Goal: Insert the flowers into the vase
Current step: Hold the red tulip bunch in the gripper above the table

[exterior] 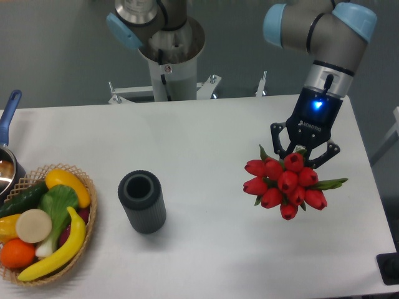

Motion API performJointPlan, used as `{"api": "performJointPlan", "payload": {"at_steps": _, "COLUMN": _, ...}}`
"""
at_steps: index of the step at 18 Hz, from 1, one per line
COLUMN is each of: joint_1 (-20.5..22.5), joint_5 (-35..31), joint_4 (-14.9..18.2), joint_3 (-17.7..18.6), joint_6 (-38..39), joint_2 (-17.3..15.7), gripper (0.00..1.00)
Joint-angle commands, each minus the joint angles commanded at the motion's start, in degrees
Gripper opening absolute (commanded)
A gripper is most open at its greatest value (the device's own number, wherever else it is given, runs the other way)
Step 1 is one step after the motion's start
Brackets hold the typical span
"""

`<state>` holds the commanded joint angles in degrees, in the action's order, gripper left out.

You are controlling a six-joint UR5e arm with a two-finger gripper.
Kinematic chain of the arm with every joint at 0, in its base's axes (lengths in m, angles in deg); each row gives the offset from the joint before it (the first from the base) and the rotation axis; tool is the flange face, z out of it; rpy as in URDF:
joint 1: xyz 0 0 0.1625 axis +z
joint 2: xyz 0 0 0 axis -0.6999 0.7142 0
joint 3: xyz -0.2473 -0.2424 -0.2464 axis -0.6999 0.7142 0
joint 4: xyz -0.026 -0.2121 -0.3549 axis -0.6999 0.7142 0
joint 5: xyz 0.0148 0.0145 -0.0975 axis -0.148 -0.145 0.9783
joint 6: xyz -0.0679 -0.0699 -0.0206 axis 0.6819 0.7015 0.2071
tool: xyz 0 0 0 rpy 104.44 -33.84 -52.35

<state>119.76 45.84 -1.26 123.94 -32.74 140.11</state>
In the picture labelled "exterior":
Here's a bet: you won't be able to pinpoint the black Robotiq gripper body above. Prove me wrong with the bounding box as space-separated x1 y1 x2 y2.
286 88 343 153

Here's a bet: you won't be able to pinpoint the yellow plastic banana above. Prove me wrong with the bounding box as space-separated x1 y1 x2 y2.
17 207 86 282

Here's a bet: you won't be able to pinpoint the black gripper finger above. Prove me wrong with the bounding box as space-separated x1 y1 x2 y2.
270 122 296 158
306 140 340 169

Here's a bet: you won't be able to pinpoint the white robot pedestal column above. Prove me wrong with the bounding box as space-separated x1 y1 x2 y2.
140 16 205 102

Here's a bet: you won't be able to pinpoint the woven wicker basket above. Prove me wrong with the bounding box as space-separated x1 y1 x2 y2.
1 163 97 287

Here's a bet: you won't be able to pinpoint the beige round slice toy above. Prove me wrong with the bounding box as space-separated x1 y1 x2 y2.
16 209 52 244

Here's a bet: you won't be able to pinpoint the second grey robot arm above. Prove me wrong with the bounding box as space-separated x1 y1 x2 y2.
106 1 187 50

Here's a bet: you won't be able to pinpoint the white metal base frame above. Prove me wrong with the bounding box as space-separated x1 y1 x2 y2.
108 70 267 105

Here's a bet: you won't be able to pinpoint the yellow plastic pepper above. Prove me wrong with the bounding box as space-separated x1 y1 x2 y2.
0 214 21 244

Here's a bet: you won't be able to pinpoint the dark grey ribbed vase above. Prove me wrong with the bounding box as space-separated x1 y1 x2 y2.
118 170 166 234

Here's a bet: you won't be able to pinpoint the white frame at right edge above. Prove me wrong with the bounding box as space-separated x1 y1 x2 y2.
369 107 398 167

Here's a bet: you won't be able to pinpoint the yellow plastic squash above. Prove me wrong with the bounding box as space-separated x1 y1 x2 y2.
45 168 91 209

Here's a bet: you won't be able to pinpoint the blue handled steel pot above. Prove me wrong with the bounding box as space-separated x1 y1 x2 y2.
1 90 26 205

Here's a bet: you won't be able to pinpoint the purple plastic vegetable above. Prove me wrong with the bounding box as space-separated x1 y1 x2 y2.
58 207 90 247

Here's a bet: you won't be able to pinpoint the black device at table edge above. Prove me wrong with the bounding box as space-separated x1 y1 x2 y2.
376 252 398 285

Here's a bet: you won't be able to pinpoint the red tulip bouquet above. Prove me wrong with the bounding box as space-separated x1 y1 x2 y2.
243 146 348 221

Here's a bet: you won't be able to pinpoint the green plastic cucumber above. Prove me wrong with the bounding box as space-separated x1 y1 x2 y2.
1 181 48 218

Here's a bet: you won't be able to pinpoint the green bok choy toy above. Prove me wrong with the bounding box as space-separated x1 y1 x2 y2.
36 184 78 259

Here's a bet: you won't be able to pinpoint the orange plastic orange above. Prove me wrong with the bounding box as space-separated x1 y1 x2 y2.
1 239 36 268

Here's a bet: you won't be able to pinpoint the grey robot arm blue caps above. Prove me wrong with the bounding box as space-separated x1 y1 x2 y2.
262 1 377 168

